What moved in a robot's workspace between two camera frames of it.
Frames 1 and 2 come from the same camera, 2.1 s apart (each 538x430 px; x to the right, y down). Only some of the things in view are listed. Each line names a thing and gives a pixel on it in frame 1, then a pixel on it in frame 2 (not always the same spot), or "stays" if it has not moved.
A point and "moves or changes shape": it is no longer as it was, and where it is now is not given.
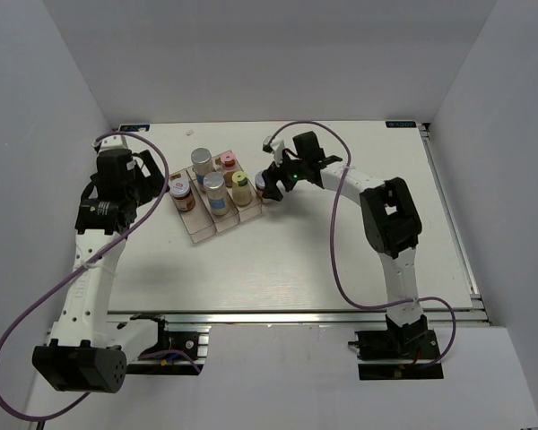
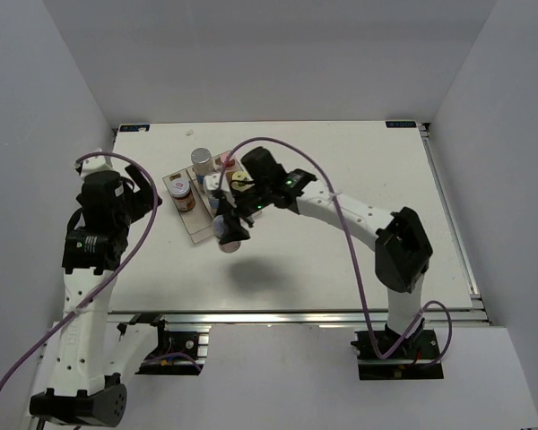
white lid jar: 260,185 moves or changes shape
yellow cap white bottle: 242,193 stays
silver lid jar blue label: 214,183 stays
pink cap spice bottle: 229,161 stays
